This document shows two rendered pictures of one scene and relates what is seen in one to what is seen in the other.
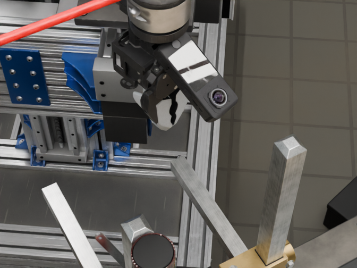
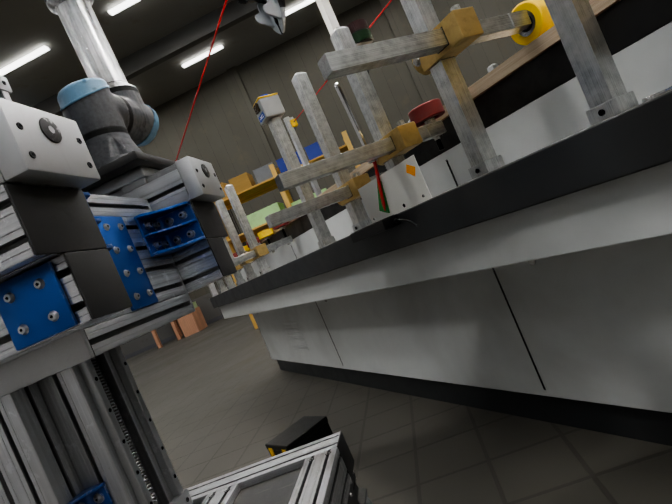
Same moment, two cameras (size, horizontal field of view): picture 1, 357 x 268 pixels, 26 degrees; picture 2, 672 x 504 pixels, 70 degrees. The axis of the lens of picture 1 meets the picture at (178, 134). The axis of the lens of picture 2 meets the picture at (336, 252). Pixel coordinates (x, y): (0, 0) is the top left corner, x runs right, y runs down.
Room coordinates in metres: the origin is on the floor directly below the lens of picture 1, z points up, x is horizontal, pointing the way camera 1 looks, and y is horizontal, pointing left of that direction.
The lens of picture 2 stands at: (0.68, 1.17, 0.69)
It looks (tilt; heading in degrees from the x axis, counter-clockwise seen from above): 1 degrees down; 273
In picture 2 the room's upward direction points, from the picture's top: 23 degrees counter-clockwise
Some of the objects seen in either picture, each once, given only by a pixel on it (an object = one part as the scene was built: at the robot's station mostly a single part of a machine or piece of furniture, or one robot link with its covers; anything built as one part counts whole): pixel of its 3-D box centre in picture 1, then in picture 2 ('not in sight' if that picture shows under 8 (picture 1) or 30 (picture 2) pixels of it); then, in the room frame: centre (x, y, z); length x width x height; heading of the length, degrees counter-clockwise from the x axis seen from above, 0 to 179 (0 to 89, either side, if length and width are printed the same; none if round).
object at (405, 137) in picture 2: not in sight; (395, 145); (0.52, 0.08, 0.85); 0.14 x 0.06 x 0.05; 119
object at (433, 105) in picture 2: not in sight; (432, 127); (0.41, 0.04, 0.85); 0.08 x 0.08 x 0.11
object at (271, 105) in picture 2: not in sight; (269, 110); (0.78, -0.39, 1.18); 0.07 x 0.07 x 0.08; 29
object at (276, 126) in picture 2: not in sight; (300, 182); (0.78, -0.39, 0.93); 0.05 x 0.05 x 0.45; 29
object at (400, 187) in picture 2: not in sight; (390, 193); (0.56, 0.04, 0.75); 0.26 x 0.01 x 0.10; 119
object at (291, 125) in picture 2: not in sight; (315, 179); (0.80, -2.72, 1.25); 0.09 x 0.08 x 1.10; 119
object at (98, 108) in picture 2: not in sight; (92, 111); (1.13, 0.07, 1.20); 0.13 x 0.12 x 0.14; 80
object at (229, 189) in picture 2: not in sight; (248, 232); (1.14, -1.04, 0.91); 0.04 x 0.04 x 0.48; 29
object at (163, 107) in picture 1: (150, 106); (273, 11); (0.65, 0.04, 1.25); 0.06 x 0.03 x 0.09; 45
